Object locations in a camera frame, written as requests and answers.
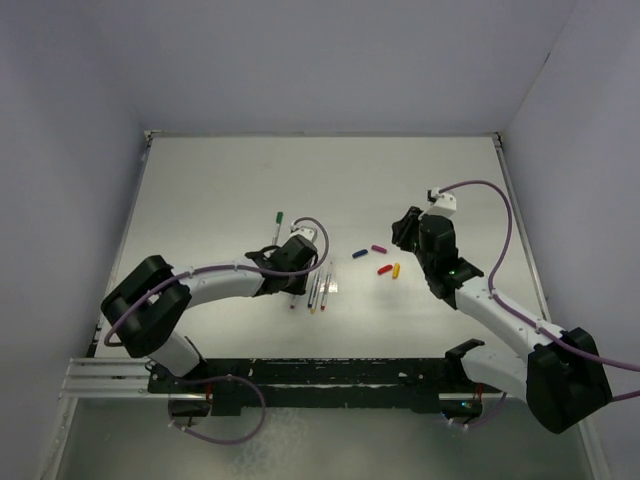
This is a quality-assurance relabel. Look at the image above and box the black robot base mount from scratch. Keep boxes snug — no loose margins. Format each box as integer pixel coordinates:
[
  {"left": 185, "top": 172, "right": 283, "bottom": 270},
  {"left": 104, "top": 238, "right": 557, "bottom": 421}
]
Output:
[{"left": 148, "top": 357, "right": 487, "bottom": 421}]

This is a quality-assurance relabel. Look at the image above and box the yellow whiteboard marker pen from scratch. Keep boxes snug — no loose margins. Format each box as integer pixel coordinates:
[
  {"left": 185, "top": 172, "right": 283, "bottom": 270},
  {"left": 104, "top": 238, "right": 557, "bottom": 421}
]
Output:
[{"left": 310, "top": 267, "right": 325, "bottom": 314}]

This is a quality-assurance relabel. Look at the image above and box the blue whiteboard marker pen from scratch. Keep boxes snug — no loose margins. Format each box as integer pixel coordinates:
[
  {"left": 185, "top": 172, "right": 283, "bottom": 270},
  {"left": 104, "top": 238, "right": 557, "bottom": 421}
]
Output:
[{"left": 307, "top": 268, "right": 322, "bottom": 309}]

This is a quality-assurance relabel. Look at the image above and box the blue pen cap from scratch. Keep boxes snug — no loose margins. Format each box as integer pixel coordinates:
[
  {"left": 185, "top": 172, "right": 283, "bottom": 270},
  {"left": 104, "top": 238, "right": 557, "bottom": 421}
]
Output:
[{"left": 352, "top": 249, "right": 369, "bottom": 259}]

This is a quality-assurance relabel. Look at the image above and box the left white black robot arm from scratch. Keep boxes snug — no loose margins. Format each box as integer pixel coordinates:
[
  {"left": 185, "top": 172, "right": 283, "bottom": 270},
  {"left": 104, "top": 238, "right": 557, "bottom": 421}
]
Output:
[{"left": 100, "top": 233, "right": 317, "bottom": 392}]

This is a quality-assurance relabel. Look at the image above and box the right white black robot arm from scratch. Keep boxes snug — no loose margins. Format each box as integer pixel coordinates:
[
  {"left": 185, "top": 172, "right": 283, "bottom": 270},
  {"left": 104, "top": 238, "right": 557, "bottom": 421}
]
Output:
[{"left": 391, "top": 207, "right": 613, "bottom": 434}]

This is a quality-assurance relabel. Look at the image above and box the aluminium frame rail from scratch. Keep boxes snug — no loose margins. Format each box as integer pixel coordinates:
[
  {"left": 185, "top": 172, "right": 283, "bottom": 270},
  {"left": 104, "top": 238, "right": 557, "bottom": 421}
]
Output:
[{"left": 61, "top": 358, "right": 149, "bottom": 399}]

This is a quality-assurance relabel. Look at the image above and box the green whiteboard marker pen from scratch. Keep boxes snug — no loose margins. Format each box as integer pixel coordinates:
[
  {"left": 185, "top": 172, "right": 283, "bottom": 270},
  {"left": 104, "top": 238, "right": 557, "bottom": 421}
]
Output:
[{"left": 272, "top": 218, "right": 282, "bottom": 245}]

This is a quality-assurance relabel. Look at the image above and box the lower purple cable loop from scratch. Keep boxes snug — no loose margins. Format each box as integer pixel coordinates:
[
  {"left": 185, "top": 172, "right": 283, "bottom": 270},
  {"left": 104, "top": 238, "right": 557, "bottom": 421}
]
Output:
[{"left": 167, "top": 374, "right": 268, "bottom": 446}]

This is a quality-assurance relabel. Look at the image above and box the red whiteboard marker pen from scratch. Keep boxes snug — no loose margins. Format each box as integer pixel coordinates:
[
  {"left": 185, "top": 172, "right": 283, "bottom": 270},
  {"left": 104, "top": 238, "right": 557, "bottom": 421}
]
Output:
[{"left": 320, "top": 262, "right": 334, "bottom": 311}]

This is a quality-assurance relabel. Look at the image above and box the red pen cap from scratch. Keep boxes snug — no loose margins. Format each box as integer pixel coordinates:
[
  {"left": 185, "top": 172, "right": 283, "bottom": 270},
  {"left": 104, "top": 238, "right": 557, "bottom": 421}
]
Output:
[{"left": 377, "top": 264, "right": 394, "bottom": 275}]

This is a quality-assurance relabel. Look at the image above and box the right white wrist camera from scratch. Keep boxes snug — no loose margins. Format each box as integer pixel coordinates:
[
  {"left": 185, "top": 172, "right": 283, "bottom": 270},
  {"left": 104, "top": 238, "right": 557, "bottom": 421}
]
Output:
[{"left": 425, "top": 188, "right": 457, "bottom": 218}]

